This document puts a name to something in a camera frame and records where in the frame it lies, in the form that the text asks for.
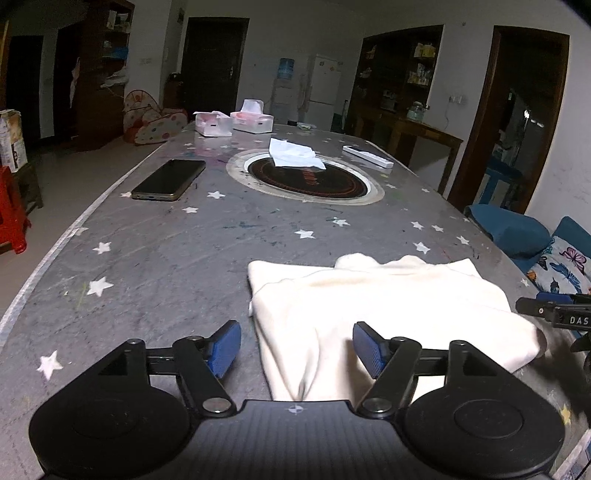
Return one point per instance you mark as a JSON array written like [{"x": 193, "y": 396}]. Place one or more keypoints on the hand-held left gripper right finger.
[{"x": 369, "y": 348}]

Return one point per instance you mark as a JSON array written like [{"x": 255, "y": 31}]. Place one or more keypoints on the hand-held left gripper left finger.
[{"x": 226, "y": 348}]

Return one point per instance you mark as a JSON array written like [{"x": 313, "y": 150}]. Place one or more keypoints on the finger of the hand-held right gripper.
[{"x": 535, "y": 306}]

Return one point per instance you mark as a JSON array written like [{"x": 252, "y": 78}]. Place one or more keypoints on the cream sweatshirt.
[{"x": 369, "y": 295}]

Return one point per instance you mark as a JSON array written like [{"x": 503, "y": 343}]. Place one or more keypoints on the butterfly print pillow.
[{"x": 563, "y": 265}]

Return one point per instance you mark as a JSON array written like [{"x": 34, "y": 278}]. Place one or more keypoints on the blue pillow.
[{"x": 508, "y": 228}]

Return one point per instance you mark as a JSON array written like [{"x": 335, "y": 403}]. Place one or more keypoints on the blue cabinet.
[{"x": 503, "y": 180}]

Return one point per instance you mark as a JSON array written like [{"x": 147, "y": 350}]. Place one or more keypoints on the round built-in induction cooktop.
[{"x": 323, "y": 184}]

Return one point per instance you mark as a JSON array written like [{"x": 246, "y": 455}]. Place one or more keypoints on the black smartphone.
[{"x": 168, "y": 180}]

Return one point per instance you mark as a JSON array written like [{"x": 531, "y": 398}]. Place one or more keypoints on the wooden side table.
[{"x": 429, "y": 134}]

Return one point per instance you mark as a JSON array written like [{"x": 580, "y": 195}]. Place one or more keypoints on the white paper tissue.
[{"x": 293, "y": 152}]

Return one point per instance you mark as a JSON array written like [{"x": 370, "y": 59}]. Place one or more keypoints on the white tissue box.
[{"x": 251, "y": 122}]

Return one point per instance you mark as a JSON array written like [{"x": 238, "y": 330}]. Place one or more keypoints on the glass jar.
[{"x": 417, "y": 111}]

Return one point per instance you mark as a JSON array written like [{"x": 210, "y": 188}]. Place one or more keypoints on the small white packet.
[{"x": 306, "y": 124}]

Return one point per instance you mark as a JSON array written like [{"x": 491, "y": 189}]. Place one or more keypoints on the polka dot play tent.
[{"x": 154, "y": 127}]

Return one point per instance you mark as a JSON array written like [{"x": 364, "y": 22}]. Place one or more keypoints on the wooden low bench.
[{"x": 32, "y": 180}]

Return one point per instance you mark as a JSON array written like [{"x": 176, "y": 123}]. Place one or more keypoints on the red plastic stool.
[{"x": 9, "y": 207}]

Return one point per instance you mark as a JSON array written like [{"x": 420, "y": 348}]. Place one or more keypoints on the dark low cabinet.
[{"x": 173, "y": 90}]

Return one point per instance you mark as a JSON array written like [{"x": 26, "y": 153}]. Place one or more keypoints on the white refrigerator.
[{"x": 323, "y": 87}]

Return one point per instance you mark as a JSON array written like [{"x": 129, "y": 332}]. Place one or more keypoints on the dark wooden door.
[{"x": 212, "y": 64}]

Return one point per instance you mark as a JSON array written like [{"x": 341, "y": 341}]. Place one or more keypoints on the dark wooden display cabinet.
[{"x": 383, "y": 64}]

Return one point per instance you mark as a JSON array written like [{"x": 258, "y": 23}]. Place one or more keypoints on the water dispenser with blue bottle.
[{"x": 285, "y": 69}]

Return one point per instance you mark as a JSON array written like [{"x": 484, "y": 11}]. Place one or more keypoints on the tall wooden shelf unit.
[{"x": 92, "y": 92}]

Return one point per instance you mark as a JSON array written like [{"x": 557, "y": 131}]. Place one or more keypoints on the white paper sack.
[{"x": 11, "y": 138}]

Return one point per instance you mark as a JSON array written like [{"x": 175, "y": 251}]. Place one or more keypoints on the dark wooden door frame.
[{"x": 485, "y": 92}]

